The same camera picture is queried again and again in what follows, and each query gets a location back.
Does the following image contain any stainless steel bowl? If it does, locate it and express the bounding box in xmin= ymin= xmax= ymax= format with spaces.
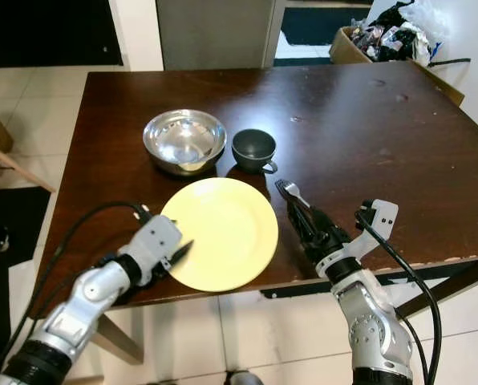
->
xmin=143 ymin=109 xmax=227 ymax=176

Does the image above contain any dark blue door mat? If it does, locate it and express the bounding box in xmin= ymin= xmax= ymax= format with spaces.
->
xmin=281 ymin=6 xmax=370 ymax=47

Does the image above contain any dark grey cup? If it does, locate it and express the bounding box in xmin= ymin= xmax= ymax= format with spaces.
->
xmin=231 ymin=128 xmax=278 ymax=175

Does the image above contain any wooden table leg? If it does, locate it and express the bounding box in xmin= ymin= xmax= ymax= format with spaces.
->
xmin=95 ymin=311 xmax=145 ymax=368

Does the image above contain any white chair with wooden legs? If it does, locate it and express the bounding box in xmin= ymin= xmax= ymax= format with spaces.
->
xmin=0 ymin=104 xmax=57 ymax=195

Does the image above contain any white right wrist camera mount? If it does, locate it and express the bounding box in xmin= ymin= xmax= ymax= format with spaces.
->
xmin=322 ymin=199 xmax=399 ymax=278

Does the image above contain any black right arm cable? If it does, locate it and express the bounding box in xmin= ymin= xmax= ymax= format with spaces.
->
xmin=354 ymin=209 xmax=444 ymax=385

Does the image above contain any grey door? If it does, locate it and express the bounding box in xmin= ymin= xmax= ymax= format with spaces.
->
xmin=156 ymin=0 xmax=286 ymax=71

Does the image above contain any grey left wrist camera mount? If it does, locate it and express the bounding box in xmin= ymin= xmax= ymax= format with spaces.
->
xmin=115 ymin=215 xmax=184 ymax=283

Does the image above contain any small brown cardboard box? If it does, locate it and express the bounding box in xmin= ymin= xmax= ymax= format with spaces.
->
xmin=0 ymin=113 xmax=17 ymax=155

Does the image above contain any black rubbish bag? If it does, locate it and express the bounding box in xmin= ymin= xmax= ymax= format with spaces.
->
xmin=351 ymin=2 xmax=431 ymax=63

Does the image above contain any white plastic bag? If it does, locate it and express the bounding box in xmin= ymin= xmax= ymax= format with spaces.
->
xmin=399 ymin=0 xmax=452 ymax=47

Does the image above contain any black table frame bar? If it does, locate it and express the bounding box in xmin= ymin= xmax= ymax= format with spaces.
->
xmin=259 ymin=255 xmax=478 ymax=320

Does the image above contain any silver metal fork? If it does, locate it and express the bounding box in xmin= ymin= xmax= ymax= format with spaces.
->
xmin=274 ymin=179 xmax=311 ymax=209

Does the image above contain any black floor mat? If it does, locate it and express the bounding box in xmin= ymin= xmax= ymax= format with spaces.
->
xmin=0 ymin=186 xmax=49 ymax=267

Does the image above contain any cardboard box of rubbish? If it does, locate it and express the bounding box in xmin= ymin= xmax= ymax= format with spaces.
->
xmin=328 ymin=24 xmax=466 ymax=108

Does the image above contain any yellow round plate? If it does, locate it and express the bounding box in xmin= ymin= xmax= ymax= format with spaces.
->
xmin=160 ymin=177 xmax=280 ymax=293

